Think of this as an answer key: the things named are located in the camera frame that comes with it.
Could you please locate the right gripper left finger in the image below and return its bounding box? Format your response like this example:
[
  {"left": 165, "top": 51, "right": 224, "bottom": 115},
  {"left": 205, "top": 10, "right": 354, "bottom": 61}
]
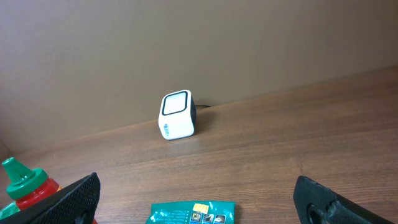
[{"left": 1, "top": 172, "right": 101, "bottom": 224}]

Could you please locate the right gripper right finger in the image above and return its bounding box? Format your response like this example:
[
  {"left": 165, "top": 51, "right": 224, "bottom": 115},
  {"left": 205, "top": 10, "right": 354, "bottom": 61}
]
[{"left": 293, "top": 175, "right": 392, "bottom": 224}]

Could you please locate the red sauce bottle green cap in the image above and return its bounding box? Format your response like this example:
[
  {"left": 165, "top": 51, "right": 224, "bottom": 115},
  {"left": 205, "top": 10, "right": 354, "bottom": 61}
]
[{"left": 1, "top": 157, "right": 63, "bottom": 220}]

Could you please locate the green 3M gloves packet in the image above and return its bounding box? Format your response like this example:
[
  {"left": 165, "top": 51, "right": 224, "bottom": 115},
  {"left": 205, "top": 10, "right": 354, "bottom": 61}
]
[{"left": 146, "top": 200, "right": 236, "bottom": 224}]

